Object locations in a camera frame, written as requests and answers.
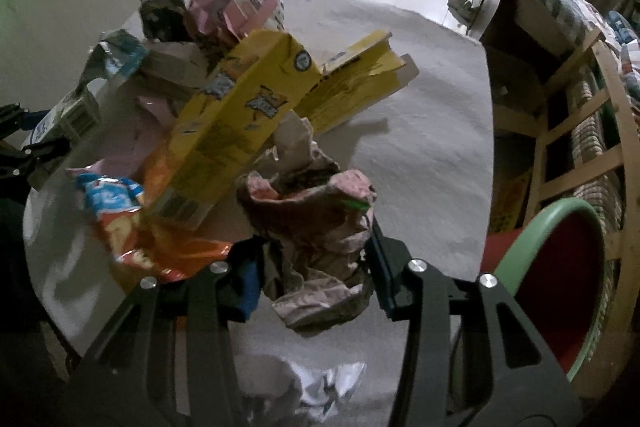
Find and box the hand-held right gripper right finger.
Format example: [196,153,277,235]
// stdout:
[364,212,587,427]

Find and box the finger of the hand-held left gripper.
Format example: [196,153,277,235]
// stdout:
[0,139,71,180]
[0,104,49,134]

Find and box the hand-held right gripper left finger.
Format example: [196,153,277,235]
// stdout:
[60,237,267,427]

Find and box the pink paper wrapper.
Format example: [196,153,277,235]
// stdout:
[236,112,379,333]

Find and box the orange snack bag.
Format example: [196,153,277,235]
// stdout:
[75,172,234,283]

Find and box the green rimmed red bin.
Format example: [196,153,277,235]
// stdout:
[480,198,608,383]

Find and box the white barcode box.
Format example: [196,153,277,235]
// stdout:
[30,84,103,148]

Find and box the pink paper sheet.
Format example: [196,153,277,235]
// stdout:
[95,94,186,178]

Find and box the blue white wrapper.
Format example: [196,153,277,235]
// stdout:
[82,29,151,95]

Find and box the beige cardboard box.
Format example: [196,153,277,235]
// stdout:
[140,39,221,100]

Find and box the yellow carton box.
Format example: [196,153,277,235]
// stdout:
[142,29,323,230]

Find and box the dark crumpled wrapper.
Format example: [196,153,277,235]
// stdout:
[138,0,193,42]

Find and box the flattened yellow carton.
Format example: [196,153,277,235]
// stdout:
[295,31,420,134]

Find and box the brown cardboard box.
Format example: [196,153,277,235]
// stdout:
[486,47,551,120]

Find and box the pink snack bag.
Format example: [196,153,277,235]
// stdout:
[187,0,286,52]

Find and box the pair of shoes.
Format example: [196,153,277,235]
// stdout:
[447,0,477,28]

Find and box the wooden bed frame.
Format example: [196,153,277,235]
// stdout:
[480,0,640,358]

